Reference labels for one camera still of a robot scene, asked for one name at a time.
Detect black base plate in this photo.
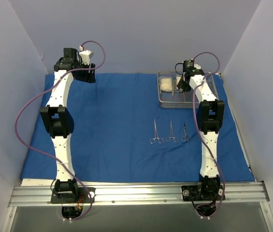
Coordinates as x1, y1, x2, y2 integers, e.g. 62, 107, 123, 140
50, 187, 96, 204
181, 184, 225, 202

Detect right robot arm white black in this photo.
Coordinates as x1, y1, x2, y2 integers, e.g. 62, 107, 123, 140
177, 59, 225, 200

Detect right white gauze pack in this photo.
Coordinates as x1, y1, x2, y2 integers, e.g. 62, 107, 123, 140
176, 76, 183, 84

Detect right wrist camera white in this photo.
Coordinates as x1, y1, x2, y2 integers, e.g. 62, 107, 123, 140
194, 63, 201, 69

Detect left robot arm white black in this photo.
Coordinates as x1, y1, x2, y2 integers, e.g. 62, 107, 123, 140
40, 47, 96, 203

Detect steel scalpel handle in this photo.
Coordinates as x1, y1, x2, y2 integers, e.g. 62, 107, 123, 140
172, 82, 176, 97

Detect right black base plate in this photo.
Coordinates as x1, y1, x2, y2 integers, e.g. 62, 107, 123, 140
181, 184, 225, 202

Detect metal mesh instrument tray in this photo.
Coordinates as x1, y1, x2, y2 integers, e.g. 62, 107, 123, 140
157, 72, 225, 112

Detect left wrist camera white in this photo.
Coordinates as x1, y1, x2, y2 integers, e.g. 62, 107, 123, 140
79, 46, 94, 65

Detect steel forceps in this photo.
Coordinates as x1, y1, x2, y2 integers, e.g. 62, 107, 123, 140
181, 122, 191, 142
150, 119, 164, 144

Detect aluminium front rail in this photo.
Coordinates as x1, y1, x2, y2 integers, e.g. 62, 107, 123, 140
8, 179, 269, 207

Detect white gauze pack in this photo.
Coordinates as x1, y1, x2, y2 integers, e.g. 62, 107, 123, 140
176, 76, 183, 84
159, 76, 173, 93

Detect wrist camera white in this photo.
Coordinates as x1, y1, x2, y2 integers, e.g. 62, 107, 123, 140
194, 63, 201, 69
79, 46, 94, 65

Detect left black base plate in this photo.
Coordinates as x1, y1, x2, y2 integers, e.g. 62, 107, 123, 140
50, 187, 96, 204

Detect blue surgical drape cloth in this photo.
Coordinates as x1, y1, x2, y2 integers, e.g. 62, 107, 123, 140
20, 72, 255, 183

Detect left white gauze pack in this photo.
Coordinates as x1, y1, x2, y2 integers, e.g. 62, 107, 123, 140
159, 76, 173, 93

